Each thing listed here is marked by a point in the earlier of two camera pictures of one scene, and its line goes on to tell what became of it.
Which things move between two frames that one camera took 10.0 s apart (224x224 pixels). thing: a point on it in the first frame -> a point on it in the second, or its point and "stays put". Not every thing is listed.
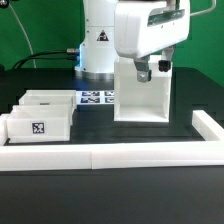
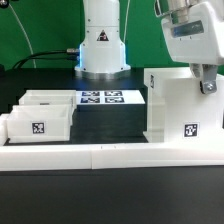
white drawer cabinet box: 137,101 -> 179,111
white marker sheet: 95,97 stays put
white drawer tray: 49,97 stays put
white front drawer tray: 34,124 stays put
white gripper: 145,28 -> 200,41
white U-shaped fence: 18,156 stays put
